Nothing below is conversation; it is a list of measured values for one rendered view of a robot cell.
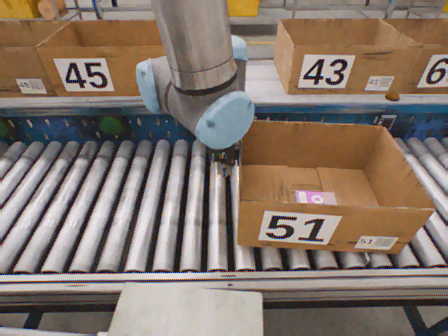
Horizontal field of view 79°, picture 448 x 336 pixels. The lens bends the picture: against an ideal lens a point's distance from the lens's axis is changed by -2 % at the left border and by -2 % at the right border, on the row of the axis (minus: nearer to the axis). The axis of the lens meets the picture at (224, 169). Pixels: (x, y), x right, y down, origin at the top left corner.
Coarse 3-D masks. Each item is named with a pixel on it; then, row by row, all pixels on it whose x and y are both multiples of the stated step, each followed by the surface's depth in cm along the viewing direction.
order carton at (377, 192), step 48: (240, 144) 68; (288, 144) 80; (336, 144) 79; (384, 144) 73; (240, 192) 56; (288, 192) 78; (336, 192) 78; (384, 192) 72; (240, 240) 65; (336, 240) 62
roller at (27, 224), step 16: (64, 160) 90; (48, 176) 84; (64, 176) 88; (48, 192) 80; (32, 208) 75; (16, 224) 71; (32, 224) 73; (16, 240) 68; (0, 256) 64; (16, 256) 67; (0, 272) 63
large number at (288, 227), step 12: (264, 216) 58; (276, 216) 57; (288, 216) 57; (300, 216) 57; (312, 216) 57; (324, 216) 56; (336, 216) 56; (264, 228) 61; (276, 228) 60; (288, 228) 60; (300, 228) 60; (312, 228) 59; (324, 228) 59; (276, 240) 64; (288, 240) 63; (300, 240) 63; (312, 240) 63; (324, 240) 62
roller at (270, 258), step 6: (264, 252) 66; (270, 252) 65; (276, 252) 66; (264, 258) 65; (270, 258) 64; (276, 258) 64; (264, 264) 64; (270, 264) 63; (276, 264) 63; (264, 270) 64; (270, 270) 64; (276, 270) 64; (282, 270) 64
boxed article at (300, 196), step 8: (296, 192) 72; (304, 192) 72; (312, 192) 72; (320, 192) 72; (328, 192) 72; (296, 200) 71; (304, 200) 70; (312, 200) 70; (320, 200) 70; (328, 200) 70
